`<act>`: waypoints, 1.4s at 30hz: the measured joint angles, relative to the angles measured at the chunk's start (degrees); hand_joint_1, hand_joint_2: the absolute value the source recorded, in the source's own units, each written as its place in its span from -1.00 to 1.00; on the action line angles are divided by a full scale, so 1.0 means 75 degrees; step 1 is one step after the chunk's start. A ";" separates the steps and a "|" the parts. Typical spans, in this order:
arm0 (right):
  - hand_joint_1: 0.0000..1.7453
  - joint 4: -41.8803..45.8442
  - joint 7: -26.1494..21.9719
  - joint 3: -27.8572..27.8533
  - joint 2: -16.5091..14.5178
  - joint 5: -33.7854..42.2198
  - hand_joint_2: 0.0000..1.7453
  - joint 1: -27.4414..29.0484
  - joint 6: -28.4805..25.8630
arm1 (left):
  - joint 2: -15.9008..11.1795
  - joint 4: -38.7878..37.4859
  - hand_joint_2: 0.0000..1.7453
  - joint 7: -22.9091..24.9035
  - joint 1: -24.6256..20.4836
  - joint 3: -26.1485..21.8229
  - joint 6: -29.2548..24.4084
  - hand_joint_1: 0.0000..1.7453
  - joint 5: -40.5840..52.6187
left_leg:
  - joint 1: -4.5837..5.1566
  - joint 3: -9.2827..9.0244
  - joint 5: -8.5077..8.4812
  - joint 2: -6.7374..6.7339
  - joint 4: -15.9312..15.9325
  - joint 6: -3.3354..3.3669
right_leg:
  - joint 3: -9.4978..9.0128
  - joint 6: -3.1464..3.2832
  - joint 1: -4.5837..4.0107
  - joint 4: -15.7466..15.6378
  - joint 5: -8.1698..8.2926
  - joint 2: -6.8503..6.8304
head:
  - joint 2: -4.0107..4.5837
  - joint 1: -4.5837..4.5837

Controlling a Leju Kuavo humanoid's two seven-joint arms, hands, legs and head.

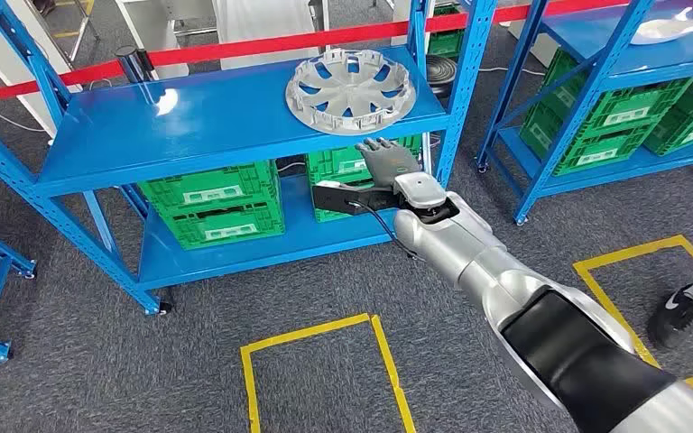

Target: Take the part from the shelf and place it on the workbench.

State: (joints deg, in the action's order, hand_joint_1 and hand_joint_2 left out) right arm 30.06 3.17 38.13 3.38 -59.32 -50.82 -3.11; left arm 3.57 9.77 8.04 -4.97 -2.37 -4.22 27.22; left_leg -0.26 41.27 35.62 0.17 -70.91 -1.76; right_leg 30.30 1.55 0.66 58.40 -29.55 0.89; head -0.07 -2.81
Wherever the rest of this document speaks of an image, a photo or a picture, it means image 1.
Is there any person's black shoe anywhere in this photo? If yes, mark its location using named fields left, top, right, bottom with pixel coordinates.
left=647, top=285, right=693, bottom=351

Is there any white curved plastic part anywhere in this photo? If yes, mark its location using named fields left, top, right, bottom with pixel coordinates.
left=630, top=16, right=693, bottom=46

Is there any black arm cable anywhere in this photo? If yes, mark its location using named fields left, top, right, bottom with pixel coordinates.
left=349, top=199, right=422, bottom=263

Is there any person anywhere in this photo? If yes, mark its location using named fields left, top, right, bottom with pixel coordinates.
left=211, top=0, right=331, bottom=69

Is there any black stanchion post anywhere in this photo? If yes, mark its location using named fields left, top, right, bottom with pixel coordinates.
left=115, top=45, right=156, bottom=85

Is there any grey plastic hubcap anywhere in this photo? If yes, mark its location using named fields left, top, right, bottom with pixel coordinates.
left=285, top=49, right=418, bottom=136

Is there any white floor cable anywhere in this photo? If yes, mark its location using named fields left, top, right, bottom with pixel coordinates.
left=477, top=67, right=548, bottom=78

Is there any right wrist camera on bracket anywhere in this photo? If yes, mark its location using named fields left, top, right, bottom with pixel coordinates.
left=312, top=179, right=411, bottom=217

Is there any black round stanchion base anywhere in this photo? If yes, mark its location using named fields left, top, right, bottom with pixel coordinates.
left=425, top=54, right=458, bottom=100

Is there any yellow floor tape square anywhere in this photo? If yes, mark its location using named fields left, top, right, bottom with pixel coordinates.
left=240, top=313, right=418, bottom=433
left=573, top=235, right=693, bottom=390

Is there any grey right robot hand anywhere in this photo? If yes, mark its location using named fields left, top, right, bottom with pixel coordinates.
left=355, top=137, right=422, bottom=190

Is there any red barrier belt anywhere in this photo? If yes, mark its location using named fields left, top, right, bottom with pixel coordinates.
left=0, top=0, right=629, bottom=107

